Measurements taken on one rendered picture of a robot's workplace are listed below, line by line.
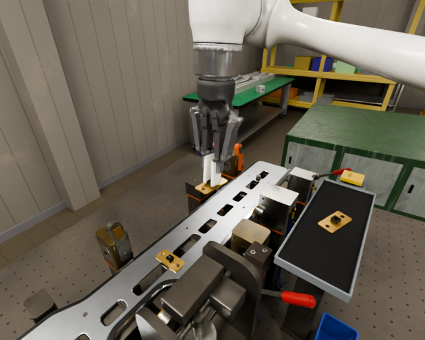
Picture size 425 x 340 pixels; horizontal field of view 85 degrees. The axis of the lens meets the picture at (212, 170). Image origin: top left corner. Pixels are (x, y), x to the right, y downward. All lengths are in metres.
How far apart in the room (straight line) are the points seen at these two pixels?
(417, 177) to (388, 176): 0.20
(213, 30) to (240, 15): 0.05
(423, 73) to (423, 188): 2.27
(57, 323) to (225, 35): 0.67
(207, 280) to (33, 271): 0.96
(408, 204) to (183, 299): 2.49
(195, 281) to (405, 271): 1.03
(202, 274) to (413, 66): 0.44
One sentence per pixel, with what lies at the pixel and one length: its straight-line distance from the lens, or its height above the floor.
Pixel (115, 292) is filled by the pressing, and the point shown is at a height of 1.00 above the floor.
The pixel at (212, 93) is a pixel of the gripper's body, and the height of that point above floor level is 1.45.
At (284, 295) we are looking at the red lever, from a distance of 0.50.
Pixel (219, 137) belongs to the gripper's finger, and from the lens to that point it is 0.49.
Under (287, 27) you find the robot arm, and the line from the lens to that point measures 0.56.
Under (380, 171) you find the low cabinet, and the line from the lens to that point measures 2.57.
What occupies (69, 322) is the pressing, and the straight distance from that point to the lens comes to 0.68.
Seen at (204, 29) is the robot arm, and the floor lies 1.55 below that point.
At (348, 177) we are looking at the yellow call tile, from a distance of 0.84.
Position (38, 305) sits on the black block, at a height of 0.99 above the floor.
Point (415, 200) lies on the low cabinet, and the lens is 2.73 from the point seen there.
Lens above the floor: 1.54
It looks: 30 degrees down
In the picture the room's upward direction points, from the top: straight up
